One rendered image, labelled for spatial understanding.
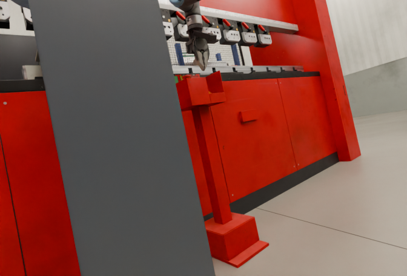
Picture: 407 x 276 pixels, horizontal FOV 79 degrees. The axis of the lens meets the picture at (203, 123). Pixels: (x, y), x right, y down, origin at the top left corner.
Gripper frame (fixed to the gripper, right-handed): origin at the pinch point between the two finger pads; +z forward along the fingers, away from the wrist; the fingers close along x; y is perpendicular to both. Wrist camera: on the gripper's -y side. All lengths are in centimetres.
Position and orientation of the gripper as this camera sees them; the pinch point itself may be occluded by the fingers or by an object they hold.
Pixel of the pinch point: (203, 68)
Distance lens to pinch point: 120.3
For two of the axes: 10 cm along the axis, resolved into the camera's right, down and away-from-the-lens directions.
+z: 1.5, 9.9, 0.4
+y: -6.1, 0.6, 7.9
